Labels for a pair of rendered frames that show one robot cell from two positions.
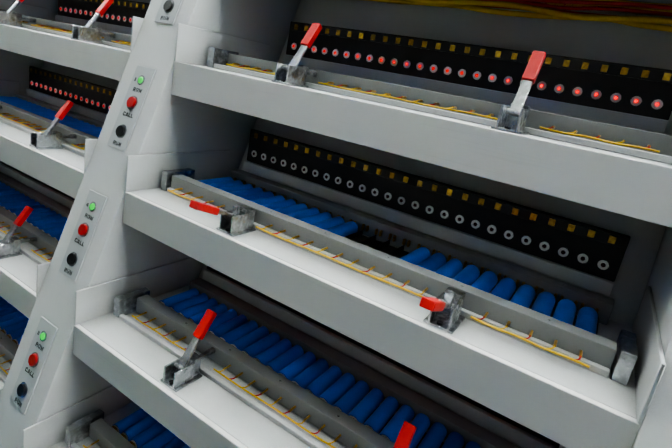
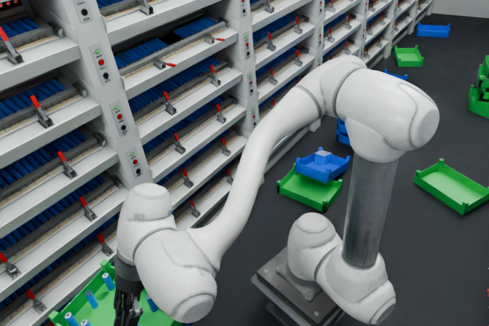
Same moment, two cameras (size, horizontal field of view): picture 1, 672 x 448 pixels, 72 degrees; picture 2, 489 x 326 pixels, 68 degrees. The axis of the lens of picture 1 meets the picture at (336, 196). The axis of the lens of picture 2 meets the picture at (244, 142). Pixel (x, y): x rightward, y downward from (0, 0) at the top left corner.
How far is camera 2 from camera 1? 1.33 m
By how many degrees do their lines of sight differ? 81
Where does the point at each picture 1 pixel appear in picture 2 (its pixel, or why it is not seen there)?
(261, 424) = (189, 97)
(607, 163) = not seen: outside the picture
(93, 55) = (48, 61)
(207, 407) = (183, 106)
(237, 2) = not seen: outside the picture
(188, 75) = (116, 34)
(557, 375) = (226, 34)
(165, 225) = (145, 84)
